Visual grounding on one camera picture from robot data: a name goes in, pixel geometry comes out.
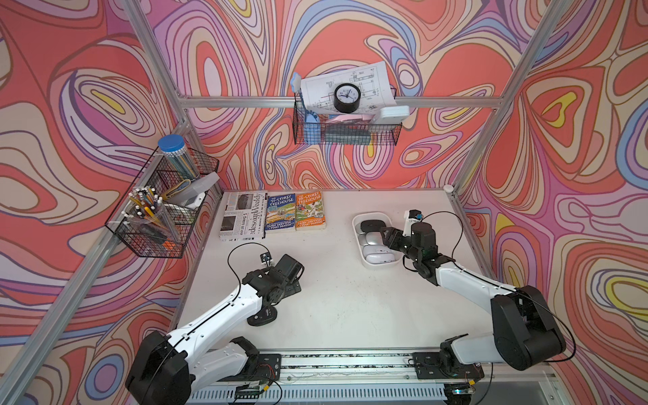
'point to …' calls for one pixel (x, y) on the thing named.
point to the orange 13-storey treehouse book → (310, 212)
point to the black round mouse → (265, 315)
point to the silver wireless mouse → (374, 238)
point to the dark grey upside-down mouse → (372, 225)
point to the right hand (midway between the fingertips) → (387, 236)
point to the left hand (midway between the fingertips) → (287, 287)
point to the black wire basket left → (183, 198)
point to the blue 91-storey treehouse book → (281, 211)
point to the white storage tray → (381, 216)
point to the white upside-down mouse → (373, 249)
